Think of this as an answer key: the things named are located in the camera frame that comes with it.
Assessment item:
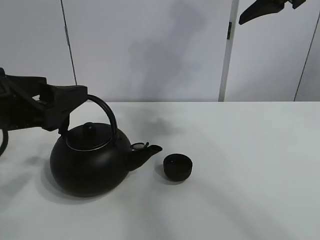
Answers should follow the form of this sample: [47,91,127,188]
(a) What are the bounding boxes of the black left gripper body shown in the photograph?
[0,68,52,130]

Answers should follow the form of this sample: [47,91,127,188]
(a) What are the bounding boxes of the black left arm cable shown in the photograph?
[0,128,10,156]

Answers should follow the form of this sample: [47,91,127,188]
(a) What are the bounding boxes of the small black teacup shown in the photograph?
[163,153,193,182]

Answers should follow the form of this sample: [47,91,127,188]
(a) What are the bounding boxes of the black teapot with handle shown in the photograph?
[49,95,163,198]

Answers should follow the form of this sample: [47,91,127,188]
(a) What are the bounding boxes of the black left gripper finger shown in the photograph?
[39,84,88,132]

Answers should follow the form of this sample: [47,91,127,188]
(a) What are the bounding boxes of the black wall hinge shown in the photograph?
[226,21,232,40]

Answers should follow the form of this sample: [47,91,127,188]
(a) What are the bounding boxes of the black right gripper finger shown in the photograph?
[238,0,285,25]

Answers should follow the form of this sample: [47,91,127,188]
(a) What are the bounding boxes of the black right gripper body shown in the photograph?
[288,0,306,10]

